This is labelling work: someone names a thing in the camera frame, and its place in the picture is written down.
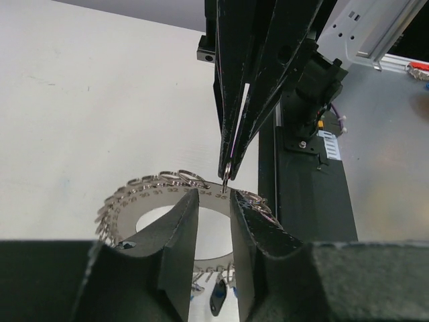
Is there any metal key organizer ring disc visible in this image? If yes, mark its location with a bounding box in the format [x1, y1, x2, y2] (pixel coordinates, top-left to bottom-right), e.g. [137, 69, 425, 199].
[95, 168, 286, 296]

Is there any black tag on ring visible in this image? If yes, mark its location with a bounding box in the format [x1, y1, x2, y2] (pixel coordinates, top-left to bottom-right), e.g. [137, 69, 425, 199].
[209, 280, 227, 317]

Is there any blue tag key bunch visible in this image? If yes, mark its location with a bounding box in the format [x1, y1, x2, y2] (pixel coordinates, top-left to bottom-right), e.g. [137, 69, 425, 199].
[190, 263, 238, 301]

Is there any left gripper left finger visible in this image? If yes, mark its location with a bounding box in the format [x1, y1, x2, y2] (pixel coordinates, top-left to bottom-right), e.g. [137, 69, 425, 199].
[1, 191, 199, 321]

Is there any right white cable duct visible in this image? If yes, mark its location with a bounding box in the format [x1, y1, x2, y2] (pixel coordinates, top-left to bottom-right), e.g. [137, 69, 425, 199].
[317, 130, 342, 161]

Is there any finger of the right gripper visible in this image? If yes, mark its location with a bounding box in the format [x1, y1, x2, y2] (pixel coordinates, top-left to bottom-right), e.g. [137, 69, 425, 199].
[231, 1, 323, 180]
[214, 1, 277, 180]

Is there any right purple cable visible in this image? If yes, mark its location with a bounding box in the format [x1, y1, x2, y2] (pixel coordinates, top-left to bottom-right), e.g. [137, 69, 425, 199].
[330, 102, 349, 133]

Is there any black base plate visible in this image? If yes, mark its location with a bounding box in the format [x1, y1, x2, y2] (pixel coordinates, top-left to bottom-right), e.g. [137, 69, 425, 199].
[257, 87, 359, 242]

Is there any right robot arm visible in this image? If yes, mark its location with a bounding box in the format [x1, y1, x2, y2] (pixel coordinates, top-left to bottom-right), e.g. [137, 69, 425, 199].
[214, 1, 346, 179]

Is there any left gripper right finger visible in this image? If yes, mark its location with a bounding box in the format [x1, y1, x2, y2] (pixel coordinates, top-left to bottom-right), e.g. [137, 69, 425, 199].
[230, 191, 428, 321]

